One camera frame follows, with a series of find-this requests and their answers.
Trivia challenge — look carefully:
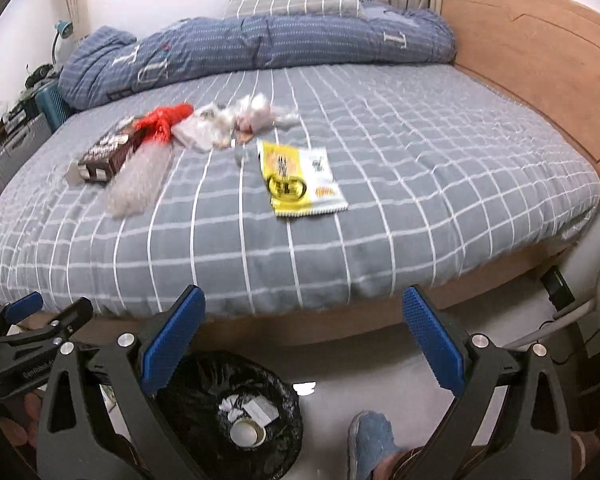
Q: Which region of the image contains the blue shoe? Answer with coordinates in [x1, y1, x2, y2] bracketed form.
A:
[347, 410, 406, 480]

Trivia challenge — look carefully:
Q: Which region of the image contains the bed with grey checked sheet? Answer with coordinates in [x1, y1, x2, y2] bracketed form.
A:
[0, 62, 600, 348]

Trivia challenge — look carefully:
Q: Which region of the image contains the blue desk lamp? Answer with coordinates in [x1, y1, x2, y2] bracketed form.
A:
[50, 20, 76, 68]

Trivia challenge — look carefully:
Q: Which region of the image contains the grey checked pillow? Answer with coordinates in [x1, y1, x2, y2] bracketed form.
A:
[225, 0, 363, 18]

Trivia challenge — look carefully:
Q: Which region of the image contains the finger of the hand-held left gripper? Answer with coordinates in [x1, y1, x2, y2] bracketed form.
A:
[0, 291, 45, 342]
[0, 297, 95, 361]

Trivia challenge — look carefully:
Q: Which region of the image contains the yellow paper cup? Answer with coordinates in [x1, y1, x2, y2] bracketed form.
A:
[229, 417, 267, 448]

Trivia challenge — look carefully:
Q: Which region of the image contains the grey suitcase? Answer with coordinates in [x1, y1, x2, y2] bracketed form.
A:
[0, 112, 56, 208]

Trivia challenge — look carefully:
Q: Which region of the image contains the black power adapter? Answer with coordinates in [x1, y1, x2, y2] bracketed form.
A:
[540, 266, 577, 312]

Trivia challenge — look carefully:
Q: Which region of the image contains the wooden headboard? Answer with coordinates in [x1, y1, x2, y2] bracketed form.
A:
[442, 0, 600, 186]

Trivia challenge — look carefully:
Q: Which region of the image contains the dark clutter pile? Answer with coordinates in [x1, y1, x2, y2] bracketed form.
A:
[24, 62, 61, 88]

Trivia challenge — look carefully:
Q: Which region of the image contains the yellow and white packet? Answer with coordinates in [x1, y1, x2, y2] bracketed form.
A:
[256, 140, 349, 218]

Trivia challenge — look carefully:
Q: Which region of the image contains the clear plastic bag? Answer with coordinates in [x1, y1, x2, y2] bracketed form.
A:
[170, 102, 241, 153]

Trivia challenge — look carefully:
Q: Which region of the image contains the brown cookie box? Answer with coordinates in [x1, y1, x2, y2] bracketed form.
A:
[66, 115, 148, 186]

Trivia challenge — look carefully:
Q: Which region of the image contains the trash bin with black liner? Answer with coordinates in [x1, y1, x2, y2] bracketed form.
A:
[152, 350, 305, 480]

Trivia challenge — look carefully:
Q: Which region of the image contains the person's leg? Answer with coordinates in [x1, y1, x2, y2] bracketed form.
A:
[377, 447, 453, 480]

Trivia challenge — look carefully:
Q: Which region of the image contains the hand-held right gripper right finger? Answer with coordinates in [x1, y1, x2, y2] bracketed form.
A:
[402, 284, 573, 480]

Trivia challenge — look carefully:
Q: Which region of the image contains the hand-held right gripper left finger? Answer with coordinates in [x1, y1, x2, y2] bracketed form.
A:
[36, 284, 207, 480]

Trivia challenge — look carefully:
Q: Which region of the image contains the teal suitcase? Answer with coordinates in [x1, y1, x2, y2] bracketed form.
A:
[34, 82, 73, 131]

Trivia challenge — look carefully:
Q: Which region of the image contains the white cable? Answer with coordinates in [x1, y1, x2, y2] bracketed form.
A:
[537, 299, 597, 356]

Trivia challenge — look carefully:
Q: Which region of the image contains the red plastic bag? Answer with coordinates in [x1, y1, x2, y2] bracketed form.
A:
[132, 102, 195, 147]

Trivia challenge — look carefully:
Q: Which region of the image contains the pinkish white plastic bag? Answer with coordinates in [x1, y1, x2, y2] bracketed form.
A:
[232, 92, 301, 133]

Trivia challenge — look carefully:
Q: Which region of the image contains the person's left hand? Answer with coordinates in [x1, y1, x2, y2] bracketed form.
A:
[0, 392, 46, 450]

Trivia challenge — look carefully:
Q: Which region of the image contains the clear bubble wrap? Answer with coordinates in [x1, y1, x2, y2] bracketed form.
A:
[105, 142, 173, 218]

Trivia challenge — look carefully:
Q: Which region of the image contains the white tissue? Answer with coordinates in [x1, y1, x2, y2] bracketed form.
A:
[217, 394, 251, 421]

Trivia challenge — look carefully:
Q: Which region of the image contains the small white cardboard box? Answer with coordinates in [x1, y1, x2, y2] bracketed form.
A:
[240, 399, 281, 426]

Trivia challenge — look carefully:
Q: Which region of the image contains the blue checked duvet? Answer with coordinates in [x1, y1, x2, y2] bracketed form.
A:
[59, 2, 457, 110]

